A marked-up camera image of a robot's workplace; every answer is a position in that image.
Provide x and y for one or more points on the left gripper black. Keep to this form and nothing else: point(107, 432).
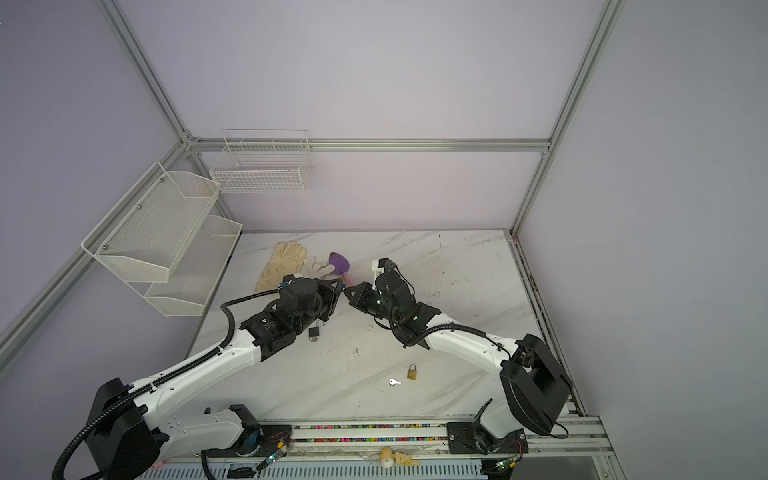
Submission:
point(332, 293)

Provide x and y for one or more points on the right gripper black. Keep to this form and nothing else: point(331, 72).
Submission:
point(362, 291)

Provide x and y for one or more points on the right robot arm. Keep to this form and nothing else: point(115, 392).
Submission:
point(534, 382)

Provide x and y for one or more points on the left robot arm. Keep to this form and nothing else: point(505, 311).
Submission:
point(129, 427)

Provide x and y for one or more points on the purple pink trowel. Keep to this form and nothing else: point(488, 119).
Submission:
point(341, 268)

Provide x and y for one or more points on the white knit glove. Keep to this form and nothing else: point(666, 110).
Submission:
point(315, 269)

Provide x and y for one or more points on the beige leather glove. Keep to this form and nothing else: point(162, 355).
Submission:
point(286, 259)

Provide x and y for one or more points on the lower white mesh shelf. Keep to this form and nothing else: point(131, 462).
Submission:
point(193, 281)

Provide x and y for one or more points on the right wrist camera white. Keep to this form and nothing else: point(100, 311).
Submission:
point(380, 266)

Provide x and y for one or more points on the white wire basket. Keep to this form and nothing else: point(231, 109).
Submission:
point(263, 161)

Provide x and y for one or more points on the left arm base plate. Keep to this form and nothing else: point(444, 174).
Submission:
point(263, 441)

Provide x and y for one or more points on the beige toy on rail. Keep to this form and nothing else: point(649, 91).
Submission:
point(389, 459)

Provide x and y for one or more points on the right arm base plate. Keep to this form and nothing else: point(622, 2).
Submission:
point(471, 438)

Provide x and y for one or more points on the aluminium rail frame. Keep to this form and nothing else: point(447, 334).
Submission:
point(341, 450)

